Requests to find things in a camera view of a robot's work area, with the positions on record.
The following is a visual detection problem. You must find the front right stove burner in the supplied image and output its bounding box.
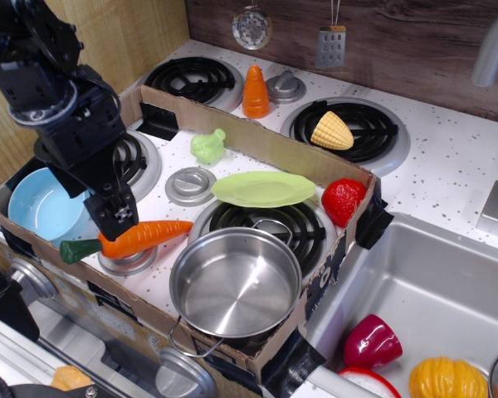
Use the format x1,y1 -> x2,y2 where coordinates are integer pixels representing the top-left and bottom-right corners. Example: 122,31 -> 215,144
188,200 -> 338,283

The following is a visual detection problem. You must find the back left stove burner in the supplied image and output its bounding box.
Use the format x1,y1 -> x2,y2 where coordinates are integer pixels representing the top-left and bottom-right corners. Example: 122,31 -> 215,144
138,56 -> 244,113

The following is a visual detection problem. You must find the hanging metal strainer spoon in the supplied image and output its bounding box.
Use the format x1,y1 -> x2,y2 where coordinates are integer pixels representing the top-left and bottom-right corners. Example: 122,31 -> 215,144
232,1 -> 273,51

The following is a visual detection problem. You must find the grey faucet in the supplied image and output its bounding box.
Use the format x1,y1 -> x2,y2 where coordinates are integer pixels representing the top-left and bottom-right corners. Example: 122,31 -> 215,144
471,18 -> 498,87

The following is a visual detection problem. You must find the light green toy vegetable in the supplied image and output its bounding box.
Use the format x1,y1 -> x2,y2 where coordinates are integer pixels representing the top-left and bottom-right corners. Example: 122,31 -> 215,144
190,129 -> 226,164

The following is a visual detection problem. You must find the metal sink basin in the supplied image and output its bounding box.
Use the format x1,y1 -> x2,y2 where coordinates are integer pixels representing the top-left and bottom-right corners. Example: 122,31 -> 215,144
305,214 -> 498,397

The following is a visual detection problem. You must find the hanging metal spatula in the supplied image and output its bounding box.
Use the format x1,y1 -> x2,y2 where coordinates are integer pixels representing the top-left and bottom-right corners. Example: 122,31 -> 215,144
315,1 -> 347,70

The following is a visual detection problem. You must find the cardboard fence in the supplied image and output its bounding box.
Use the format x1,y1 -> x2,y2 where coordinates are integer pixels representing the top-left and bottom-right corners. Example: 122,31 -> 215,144
0,86 -> 382,389

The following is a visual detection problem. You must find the orange toy piece bottom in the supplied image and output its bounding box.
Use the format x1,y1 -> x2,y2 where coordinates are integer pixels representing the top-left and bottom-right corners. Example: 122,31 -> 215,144
50,366 -> 92,391

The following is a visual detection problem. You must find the yellow toy corn cob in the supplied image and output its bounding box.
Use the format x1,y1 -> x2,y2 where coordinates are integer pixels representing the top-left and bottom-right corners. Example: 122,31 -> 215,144
310,111 -> 354,150

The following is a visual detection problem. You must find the red toy strawberry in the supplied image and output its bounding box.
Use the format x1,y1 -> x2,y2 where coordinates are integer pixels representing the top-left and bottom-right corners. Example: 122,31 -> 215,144
321,178 -> 367,228

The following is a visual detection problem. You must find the yellow toy pumpkin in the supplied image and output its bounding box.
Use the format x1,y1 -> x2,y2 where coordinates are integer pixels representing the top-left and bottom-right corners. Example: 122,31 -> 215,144
408,357 -> 488,398

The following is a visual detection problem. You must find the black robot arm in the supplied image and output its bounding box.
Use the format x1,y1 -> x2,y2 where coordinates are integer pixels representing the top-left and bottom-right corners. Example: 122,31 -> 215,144
0,1 -> 139,240

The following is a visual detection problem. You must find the black device bottom left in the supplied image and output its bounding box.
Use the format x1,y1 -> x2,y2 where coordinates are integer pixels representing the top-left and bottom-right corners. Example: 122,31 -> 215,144
0,270 -> 40,342

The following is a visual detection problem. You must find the grey stove knob front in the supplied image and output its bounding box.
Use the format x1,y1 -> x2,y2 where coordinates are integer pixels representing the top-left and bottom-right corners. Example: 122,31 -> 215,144
98,247 -> 158,277

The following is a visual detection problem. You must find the grey stove knob back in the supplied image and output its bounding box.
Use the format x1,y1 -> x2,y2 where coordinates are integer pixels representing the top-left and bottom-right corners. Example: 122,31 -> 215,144
266,70 -> 306,104

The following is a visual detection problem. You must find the orange toy cone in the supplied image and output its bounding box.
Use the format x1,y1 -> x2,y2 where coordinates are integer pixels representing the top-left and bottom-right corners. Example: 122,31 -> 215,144
242,65 -> 271,119

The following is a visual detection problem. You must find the silver oven knob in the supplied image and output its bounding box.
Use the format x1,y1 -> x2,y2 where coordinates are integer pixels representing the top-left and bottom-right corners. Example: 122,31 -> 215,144
11,258 -> 58,305
155,347 -> 217,398

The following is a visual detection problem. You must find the red rimmed white plate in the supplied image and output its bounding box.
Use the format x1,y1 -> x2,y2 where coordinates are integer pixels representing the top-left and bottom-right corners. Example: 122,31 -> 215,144
338,366 -> 401,398

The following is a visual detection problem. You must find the light green plate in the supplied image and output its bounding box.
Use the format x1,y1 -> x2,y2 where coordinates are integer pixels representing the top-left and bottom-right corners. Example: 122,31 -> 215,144
211,171 -> 315,208

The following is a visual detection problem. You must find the stainless steel pot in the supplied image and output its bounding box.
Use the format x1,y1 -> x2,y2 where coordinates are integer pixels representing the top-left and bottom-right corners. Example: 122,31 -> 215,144
169,222 -> 302,358

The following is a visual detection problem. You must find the stove burner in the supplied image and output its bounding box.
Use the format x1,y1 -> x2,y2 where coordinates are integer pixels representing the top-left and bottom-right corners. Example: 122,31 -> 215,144
114,130 -> 162,202
138,56 -> 244,113
188,200 -> 338,283
280,97 -> 410,177

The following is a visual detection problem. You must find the back right stove burner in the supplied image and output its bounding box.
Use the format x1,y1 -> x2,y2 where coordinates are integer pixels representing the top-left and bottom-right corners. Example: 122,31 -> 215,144
280,97 -> 410,177

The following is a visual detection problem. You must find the light blue bowl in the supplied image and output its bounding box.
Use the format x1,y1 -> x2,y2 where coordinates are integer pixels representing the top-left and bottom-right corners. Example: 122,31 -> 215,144
7,167 -> 98,246

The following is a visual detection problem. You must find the silver oven knob left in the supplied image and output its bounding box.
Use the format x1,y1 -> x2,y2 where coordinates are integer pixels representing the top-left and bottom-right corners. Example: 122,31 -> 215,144
11,258 -> 58,305

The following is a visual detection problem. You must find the dark red toy cup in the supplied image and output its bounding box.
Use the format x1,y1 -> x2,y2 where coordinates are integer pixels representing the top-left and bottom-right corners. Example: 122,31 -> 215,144
343,313 -> 403,371

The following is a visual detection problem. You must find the front left stove burner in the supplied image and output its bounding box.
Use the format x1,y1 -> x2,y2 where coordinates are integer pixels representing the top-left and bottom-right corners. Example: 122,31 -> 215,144
114,130 -> 162,202

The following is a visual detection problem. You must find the grey stove knob centre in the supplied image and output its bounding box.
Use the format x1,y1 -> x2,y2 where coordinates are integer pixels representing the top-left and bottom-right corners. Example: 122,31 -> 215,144
165,167 -> 217,206

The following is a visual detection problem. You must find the orange toy carrot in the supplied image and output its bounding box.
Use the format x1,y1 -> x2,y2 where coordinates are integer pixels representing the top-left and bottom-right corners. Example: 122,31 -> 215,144
59,220 -> 193,264

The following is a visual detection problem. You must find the grey stove knob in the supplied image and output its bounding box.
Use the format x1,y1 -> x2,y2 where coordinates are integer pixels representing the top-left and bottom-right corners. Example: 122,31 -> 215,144
266,70 -> 306,104
98,247 -> 158,277
165,167 -> 217,206

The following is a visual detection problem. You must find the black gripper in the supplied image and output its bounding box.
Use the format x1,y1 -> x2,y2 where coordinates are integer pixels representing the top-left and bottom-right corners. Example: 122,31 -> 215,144
34,89 -> 139,241

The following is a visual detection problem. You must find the silver oven knob right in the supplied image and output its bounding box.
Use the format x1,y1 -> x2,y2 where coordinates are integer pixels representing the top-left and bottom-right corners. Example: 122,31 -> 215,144
155,347 -> 217,398

